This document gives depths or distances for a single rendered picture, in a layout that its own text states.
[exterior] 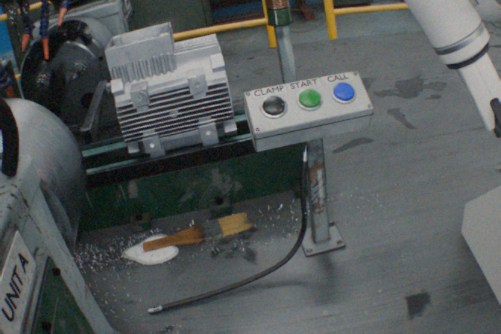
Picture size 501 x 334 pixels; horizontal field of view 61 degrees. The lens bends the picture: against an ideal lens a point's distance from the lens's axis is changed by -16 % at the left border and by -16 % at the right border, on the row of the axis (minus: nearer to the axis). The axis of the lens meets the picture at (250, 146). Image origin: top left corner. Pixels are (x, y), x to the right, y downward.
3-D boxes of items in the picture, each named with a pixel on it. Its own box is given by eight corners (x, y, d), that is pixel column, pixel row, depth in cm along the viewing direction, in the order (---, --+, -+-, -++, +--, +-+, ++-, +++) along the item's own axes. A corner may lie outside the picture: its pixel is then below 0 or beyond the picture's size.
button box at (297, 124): (255, 153, 69) (253, 133, 65) (244, 111, 73) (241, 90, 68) (370, 127, 70) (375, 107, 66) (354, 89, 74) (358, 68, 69)
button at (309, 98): (301, 115, 67) (302, 107, 66) (295, 97, 69) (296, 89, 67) (322, 110, 67) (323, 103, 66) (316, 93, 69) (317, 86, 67)
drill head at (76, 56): (28, 153, 104) (-4, 57, 92) (60, 92, 140) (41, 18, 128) (121, 130, 106) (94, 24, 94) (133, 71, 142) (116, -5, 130)
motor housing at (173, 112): (133, 174, 86) (105, 77, 77) (137, 129, 103) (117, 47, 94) (241, 150, 88) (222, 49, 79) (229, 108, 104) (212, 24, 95)
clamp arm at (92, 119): (99, 94, 104) (82, 146, 82) (96, 82, 103) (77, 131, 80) (113, 90, 104) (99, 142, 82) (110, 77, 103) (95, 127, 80)
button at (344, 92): (336, 107, 67) (337, 100, 66) (329, 90, 69) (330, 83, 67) (355, 104, 68) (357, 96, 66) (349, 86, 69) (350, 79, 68)
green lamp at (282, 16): (271, 27, 115) (268, 10, 113) (266, 22, 121) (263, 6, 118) (294, 23, 116) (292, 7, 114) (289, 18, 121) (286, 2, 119)
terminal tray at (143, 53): (112, 89, 83) (104, 51, 79) (118, 70, 92) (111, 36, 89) (177, 72, 84) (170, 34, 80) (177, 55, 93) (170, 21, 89)
